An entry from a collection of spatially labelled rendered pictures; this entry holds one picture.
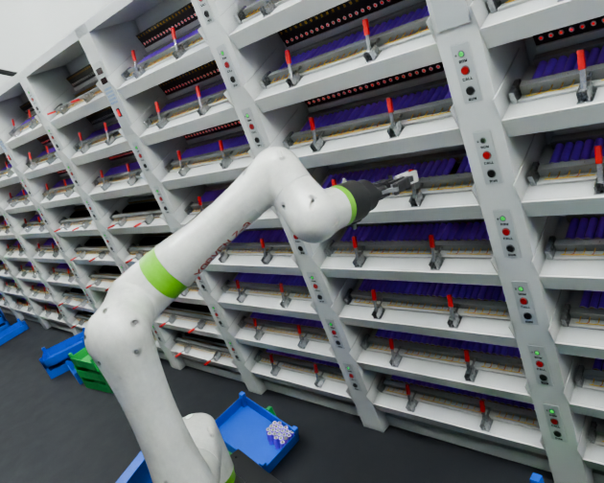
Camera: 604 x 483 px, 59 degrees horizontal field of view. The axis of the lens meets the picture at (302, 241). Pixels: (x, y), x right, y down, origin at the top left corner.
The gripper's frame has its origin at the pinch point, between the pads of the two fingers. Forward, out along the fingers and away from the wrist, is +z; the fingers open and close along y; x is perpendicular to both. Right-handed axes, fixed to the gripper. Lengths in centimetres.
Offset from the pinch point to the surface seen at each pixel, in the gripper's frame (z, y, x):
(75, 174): -4, -185, 21
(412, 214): 1.9, -1.3, -9.7
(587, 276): 4.9, 37.8, -26.4
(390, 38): 0.2, 2.9, 33.3
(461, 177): 6.4, 11.5, -2.3
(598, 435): 21, 30, -78
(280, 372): 18, -94, -80
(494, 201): 0.9, 21.5, -7.6
